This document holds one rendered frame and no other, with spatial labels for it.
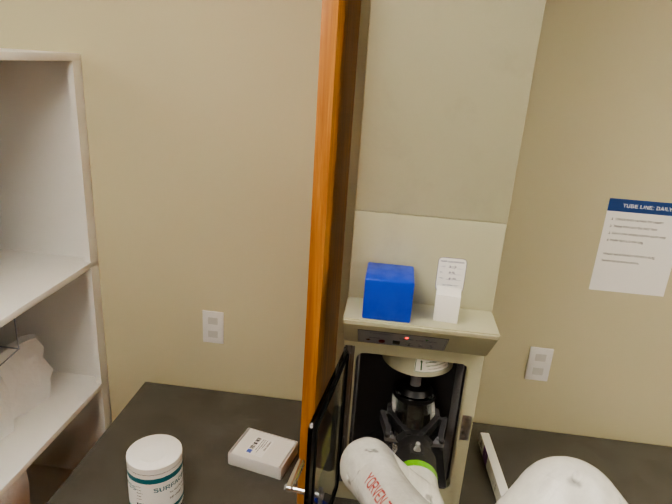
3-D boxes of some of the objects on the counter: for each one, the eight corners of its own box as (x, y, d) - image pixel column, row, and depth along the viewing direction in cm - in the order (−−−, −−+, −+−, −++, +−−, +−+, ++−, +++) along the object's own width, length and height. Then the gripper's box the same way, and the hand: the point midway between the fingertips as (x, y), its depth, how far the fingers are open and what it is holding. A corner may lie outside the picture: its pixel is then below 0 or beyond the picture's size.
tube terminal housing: (341, 435, 167) (362, 185, 141) (450, 449, 164) (490, 196, 138) (331, 496, 143) (353, 210, 118) (457, 513, 140) (508, 224, 115)
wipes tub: (143, 477, 145) (140, 430, 140) (191, 484, 144) (190, 436, 139) (119, 515, 133) (115, 465, 128) (171, 523, 132) (169, 472, 127)
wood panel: (323, 403, 181) (355, -83, 135) (332, 404, 181) (367, -82, 135) (295, 519, 135) (329, -157, 89) (307, 520, 135) (348, -157, 89)
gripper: (467, 451, 118) (457, 392, 139) (366, 438, 120) (371, 381, 141) (462, 479, 120) (453, 417, 142) (363, 466, 122) (369, 406, 144)
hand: (412, 405), depth 139 cm, fingers closed on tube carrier, 9 cm apart
